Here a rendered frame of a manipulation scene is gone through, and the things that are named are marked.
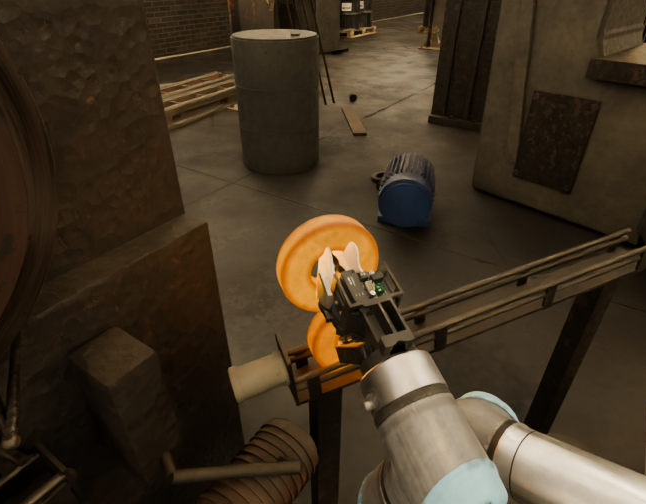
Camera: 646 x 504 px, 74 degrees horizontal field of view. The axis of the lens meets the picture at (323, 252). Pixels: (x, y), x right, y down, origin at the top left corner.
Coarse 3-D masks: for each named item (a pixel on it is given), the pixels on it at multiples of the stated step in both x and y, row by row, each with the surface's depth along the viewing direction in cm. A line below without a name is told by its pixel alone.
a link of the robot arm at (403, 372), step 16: (400, 352) 48; (416, 352) 47; (384, 368) 46; (400, 368) 45; (416, 368) 45; (432, 368) 46; (368, 384) 47; (384, 384) 45; (400, 384) 44; (416, 384) 44; (368, 400) 48; (384, 400) 45
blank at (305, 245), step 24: (336, 216) 62; (288, 240) 61; (312, 240) 60; (336, 240) 61; (360, 240) 63; (288, 264) 60; (312, 264) 62; (360, 264) 65; (288, 288) 62; (312, 288) 64
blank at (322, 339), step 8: (320, 312) 70; (312, 320) 71; (320, 320) 69; (312, 328) 70; (320, 328) 69; (328, 328) 69; (312, 336) 70; (320, 336) 69; (328, 336) 70; (336, 336) 71; (312, 344) 70; (320, 344) 70; (328, 344) 71; (336, 344) 72; (312, 352) 71; (320, 352) 71; (328, 352) 72; (336, 352) 73; (320, 360) 72; (328, 360) 73; (336, 360) 74
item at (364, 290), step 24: (384, 264) 54; (336, 288) 53; (360, 288) 51; (384, 288) 54; (336, 312) 55; (360, 312) 51; (384, 312) 49; (360, 336) 53; (384, 336) 47; (408, 336) 47
